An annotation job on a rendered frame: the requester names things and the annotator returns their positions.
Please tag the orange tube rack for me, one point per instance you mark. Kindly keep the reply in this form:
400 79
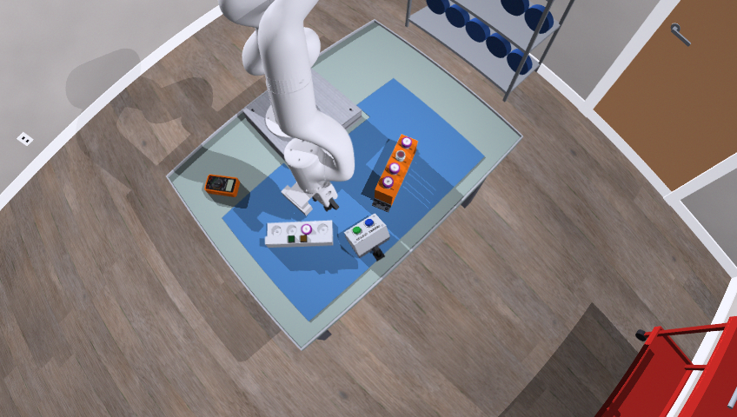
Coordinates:
385 195

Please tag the blue flat mat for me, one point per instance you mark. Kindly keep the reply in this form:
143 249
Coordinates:
312 277

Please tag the orange digital multimeter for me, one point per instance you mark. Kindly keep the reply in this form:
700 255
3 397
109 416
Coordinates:
222 185

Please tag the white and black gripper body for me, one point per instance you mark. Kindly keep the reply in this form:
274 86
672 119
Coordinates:
325 193

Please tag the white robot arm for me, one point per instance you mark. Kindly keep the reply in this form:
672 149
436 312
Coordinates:
285 60

